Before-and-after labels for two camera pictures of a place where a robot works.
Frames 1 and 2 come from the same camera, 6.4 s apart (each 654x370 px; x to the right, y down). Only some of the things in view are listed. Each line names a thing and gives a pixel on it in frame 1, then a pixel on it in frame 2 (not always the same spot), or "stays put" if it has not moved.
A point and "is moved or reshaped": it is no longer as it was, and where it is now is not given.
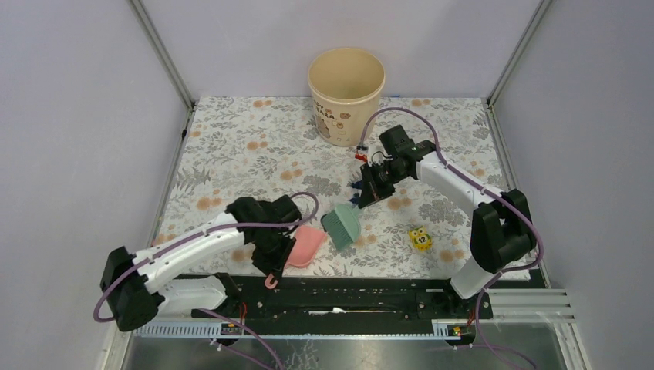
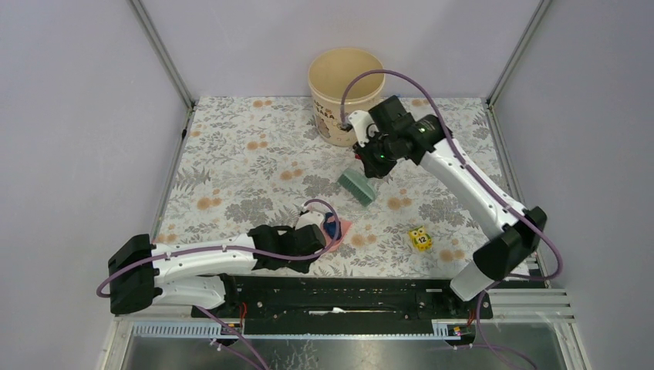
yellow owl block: x=421 y=240 stays put
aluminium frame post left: x=146 y=22 stays put
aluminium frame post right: x=539 y=12 stays put
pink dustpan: x=308 y=242 is moved or reshaped
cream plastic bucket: x=345 y=84 stays put
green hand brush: x=342 y=226 → x=357 y=186
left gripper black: x=274 y=265 → x=303 y=268
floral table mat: x=237 y=148 stays put
